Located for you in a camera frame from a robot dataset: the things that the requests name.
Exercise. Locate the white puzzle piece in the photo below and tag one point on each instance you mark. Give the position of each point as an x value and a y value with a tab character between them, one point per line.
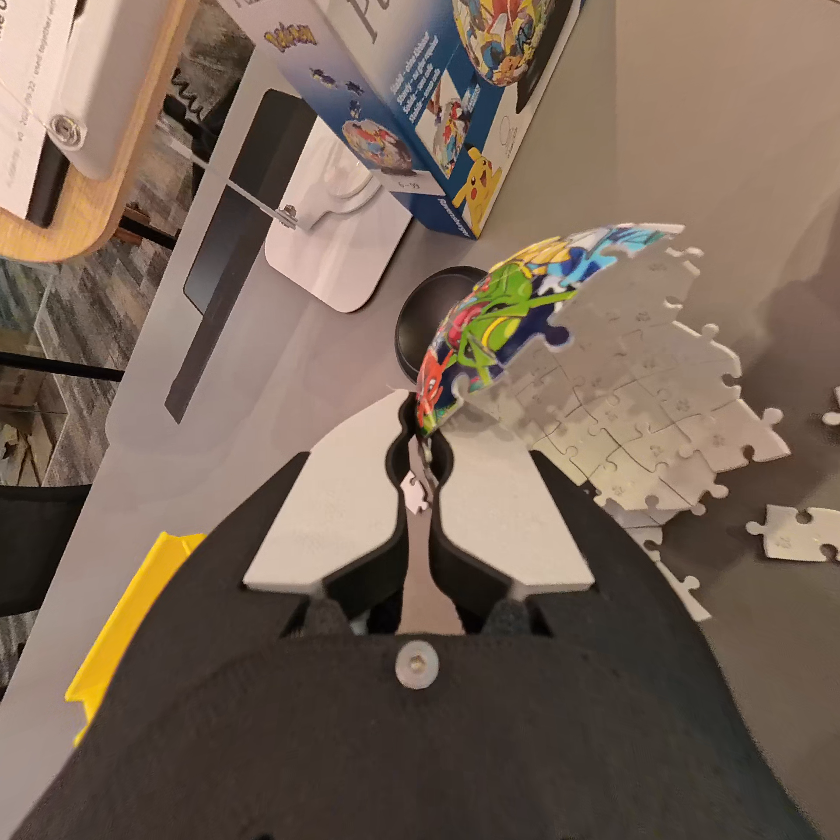
797	533
636	528
835	410
686	590

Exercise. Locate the colourful puzzle ball shell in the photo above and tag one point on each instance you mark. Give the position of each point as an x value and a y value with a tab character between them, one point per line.
630	394

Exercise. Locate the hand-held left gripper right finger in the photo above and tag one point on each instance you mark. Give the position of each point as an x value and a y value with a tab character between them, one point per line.
505	518

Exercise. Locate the clear strip with metal screw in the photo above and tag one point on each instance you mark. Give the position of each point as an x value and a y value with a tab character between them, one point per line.
262	205

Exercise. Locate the white rounded board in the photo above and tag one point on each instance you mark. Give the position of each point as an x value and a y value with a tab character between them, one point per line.
341	256

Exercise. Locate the black flat panel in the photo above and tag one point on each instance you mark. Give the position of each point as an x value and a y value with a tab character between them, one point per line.
229	262

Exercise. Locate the yellow plastic bin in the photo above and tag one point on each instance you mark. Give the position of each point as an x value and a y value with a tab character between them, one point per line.
124	623

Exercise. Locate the black metal bar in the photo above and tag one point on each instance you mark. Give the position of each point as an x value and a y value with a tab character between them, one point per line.
59	367

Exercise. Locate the white plastic box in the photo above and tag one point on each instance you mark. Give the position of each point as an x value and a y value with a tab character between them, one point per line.
111	85

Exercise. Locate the blue puzzle box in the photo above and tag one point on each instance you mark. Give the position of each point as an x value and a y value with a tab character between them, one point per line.
420	98

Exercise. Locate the white paper sheet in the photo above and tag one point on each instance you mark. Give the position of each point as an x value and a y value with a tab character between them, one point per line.
26	98

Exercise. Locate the black round ball stand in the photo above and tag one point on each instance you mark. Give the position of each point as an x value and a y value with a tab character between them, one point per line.
420	321

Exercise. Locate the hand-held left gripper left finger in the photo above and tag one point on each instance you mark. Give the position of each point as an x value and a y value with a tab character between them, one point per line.
328	505

